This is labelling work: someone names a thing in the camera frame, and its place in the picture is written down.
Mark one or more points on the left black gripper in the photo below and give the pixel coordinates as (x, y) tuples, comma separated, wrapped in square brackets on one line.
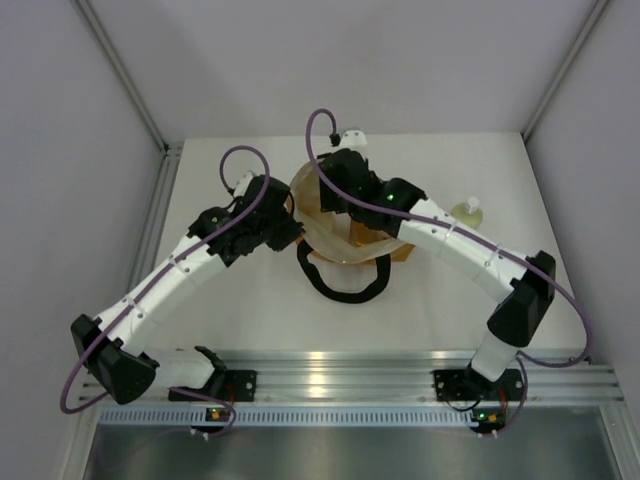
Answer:
[(292, 230)]

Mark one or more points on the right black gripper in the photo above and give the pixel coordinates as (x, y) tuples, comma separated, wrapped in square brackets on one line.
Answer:
[(328, 202)]

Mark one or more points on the tan canvas tote bag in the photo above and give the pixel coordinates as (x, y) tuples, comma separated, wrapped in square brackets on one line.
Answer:
[(327, 237)]

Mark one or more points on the green pump bottle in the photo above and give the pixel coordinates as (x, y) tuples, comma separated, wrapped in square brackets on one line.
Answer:
[(469, 212)]

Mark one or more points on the orange bottle pink cap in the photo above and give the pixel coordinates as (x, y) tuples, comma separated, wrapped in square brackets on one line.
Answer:
[(362, 235)]

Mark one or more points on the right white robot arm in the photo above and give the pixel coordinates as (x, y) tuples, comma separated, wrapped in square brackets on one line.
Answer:
[(520, 285)]

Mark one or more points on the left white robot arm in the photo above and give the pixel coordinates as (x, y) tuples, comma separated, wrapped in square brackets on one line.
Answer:
[(113, 345)]

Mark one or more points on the aluminium mounting rail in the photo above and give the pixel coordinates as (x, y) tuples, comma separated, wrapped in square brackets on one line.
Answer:
[(402, 376)]

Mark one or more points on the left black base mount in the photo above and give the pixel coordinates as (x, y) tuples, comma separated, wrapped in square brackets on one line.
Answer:
[(227, 385)]

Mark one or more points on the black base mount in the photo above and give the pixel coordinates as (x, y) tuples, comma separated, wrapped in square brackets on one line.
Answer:
[(453, 385), (227, 385)]

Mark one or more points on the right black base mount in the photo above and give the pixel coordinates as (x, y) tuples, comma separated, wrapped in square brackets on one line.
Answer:
[(453, 385)]

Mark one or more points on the grey slotted cable duct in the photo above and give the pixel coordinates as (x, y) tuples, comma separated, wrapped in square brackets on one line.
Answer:
[(268, 416)]

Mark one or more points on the left aluminium frame post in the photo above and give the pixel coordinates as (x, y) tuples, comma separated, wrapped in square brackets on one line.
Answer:
[(101, 37)]

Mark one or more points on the aluminium frame post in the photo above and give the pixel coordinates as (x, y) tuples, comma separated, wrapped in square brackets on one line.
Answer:
[(101, 37), (594, 16)]

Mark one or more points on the right aluminium frame post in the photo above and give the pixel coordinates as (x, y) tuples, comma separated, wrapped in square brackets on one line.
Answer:
[(594, 16)]

